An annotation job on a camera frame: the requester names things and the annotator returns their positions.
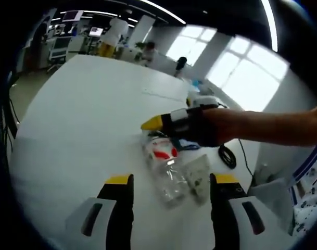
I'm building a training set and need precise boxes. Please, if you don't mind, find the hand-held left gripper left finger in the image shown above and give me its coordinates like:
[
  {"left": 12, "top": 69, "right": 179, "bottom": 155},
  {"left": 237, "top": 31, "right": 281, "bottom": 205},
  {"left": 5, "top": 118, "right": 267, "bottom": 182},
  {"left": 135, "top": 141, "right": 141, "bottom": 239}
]
[{"left": 65, "top": 173, "right": 135, "bottom": 250}]

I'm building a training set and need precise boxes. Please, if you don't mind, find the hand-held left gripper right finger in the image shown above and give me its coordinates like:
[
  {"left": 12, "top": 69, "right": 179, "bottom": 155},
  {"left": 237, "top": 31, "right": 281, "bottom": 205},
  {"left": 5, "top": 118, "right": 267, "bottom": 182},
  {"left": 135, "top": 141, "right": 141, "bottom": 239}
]
[{"left": 209, "top": 173, "right": 296, "bottom": 250}]

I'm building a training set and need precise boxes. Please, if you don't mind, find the blue mouse pad package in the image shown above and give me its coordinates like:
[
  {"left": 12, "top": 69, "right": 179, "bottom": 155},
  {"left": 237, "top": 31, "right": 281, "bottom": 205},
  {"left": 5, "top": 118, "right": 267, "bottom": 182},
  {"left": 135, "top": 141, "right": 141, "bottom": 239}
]
[{"left": 177, "top": 138, "right": 200, "bottom": 151}]

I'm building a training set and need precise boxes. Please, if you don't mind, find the clear plastic water bottle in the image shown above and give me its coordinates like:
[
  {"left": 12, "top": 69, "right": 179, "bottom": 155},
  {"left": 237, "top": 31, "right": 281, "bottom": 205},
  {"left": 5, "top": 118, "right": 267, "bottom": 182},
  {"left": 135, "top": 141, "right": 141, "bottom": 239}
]
[{"left": 142, "top": 135, "right": 192, "bottom": 209}]

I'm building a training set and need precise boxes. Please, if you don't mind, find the person's right hand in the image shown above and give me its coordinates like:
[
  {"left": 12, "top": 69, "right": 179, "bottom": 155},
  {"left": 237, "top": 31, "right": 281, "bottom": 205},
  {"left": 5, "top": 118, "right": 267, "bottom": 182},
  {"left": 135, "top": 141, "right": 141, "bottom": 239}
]
[{"left": 194, "top": 108, "right": 245, "bottom": 148}]

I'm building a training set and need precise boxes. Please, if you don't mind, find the blue box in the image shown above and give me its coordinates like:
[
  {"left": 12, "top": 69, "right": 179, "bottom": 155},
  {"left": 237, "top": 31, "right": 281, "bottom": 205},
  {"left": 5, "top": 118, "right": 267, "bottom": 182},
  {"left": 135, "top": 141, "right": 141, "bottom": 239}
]
[{"left": 191, "top": 79, "right": 204, "bottom": 92}]

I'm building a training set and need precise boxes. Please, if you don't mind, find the window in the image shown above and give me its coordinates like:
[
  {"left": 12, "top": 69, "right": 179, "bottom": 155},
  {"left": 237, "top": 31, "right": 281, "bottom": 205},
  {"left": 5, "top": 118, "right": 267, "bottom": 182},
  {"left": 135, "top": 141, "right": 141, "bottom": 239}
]
[
  {"left": 206, "top": 36, "right": 289, "bottom": 111},
  {"left": 165, "top": 26, "right": 218, "bottom": 66}
]

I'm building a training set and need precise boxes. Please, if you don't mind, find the ceiling light strip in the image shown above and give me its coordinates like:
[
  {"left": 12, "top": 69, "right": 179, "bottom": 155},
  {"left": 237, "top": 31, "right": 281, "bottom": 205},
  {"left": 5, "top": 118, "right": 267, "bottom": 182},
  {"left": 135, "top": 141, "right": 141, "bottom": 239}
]
[{"left": 261, "top": 0, "right": 279, "bottom": 52}]

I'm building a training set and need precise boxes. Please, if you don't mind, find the white equipment cabinet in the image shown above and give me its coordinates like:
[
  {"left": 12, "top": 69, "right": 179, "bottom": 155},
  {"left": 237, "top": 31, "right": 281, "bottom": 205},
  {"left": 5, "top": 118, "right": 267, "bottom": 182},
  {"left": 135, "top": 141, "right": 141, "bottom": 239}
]
[{"left": 48, "top": 35, "right": 70, "bottom": 63}]

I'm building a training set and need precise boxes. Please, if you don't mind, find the thin black cable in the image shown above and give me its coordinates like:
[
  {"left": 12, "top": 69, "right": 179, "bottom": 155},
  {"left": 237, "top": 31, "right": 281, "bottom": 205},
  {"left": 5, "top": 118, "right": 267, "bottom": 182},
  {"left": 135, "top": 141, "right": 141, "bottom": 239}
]
[{"left": 237, "top": 139, "right": 256, "bottom": 183}]

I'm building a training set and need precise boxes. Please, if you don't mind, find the wall poster with blue stripes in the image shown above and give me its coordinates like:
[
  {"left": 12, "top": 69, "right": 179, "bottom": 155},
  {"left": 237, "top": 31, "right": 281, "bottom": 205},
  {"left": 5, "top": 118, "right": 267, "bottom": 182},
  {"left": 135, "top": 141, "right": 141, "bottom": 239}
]
[{"left": 293, "top": 142, "right": 317, "bottom": 191}]

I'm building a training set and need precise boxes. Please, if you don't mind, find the wall monitor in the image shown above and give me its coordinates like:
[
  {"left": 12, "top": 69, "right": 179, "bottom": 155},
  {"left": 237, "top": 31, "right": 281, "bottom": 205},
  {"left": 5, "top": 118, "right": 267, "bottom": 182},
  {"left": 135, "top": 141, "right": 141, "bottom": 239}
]
[{"left": 62, "top": 10, "right": 84, "bottom": 21}]

